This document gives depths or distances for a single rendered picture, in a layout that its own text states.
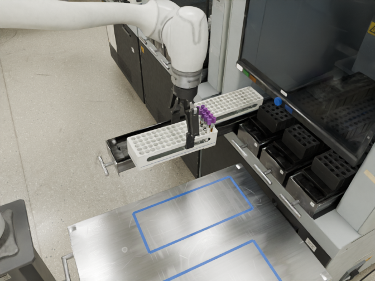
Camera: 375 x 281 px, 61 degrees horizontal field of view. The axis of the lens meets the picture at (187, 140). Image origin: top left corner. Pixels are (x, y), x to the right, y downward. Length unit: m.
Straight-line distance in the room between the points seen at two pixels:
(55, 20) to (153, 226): 0.60
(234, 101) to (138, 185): 1.03
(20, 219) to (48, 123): 1.55
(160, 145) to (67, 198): 1.22
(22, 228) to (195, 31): 0.84
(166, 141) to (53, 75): 2.32
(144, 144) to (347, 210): 0.69
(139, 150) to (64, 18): 0.46
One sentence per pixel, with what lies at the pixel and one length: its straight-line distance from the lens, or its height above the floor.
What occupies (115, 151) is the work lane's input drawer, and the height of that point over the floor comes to 0.82.
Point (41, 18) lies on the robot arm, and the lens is 0.77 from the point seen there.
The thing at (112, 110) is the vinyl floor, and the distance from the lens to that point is 2.70.
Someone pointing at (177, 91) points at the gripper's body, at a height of 1.10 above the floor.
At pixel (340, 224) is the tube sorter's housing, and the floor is 0.74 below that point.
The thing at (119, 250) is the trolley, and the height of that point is 0.82.
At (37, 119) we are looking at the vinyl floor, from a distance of 2.80.
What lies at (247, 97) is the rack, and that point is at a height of 0.86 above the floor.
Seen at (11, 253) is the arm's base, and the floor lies 0.71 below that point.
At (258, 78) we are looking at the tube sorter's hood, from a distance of 1.25.
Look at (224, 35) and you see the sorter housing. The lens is 1.44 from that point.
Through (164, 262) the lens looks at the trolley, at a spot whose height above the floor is 0.82.
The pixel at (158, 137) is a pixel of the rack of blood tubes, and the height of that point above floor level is 0.92.
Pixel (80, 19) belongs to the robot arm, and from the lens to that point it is 0.81.
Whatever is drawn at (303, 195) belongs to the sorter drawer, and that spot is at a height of 0.79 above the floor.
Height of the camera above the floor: 1.66
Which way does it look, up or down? 44 degrees down
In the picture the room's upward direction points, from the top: 1 degrees clockwise
